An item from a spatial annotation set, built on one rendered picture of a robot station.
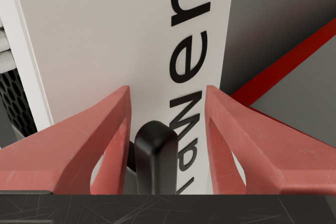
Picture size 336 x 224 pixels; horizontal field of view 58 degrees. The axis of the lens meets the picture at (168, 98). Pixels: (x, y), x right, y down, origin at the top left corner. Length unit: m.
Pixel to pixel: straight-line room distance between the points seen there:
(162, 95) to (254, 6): 0.29
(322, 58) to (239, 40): 0.15
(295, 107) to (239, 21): 0.13
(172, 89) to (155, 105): 0.01
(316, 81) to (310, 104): 0.06
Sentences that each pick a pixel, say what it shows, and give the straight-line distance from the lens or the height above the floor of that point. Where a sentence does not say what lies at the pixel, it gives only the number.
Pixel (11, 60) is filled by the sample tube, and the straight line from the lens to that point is 0.22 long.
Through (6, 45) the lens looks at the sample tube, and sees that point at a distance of 0.21.
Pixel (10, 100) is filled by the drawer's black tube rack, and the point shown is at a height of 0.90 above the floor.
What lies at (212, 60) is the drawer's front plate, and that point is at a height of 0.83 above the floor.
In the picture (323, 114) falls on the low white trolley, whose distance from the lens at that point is 0.39.
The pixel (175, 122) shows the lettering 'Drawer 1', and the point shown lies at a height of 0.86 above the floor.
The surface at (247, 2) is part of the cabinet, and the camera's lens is 0.40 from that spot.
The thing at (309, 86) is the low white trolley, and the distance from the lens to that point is 0.44.
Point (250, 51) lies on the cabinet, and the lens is 0.46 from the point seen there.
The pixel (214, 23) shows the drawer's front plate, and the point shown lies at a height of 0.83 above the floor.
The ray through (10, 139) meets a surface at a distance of 0.24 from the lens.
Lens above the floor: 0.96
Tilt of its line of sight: 36 degrees down
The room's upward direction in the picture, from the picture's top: 122 degrees counter-clockwise
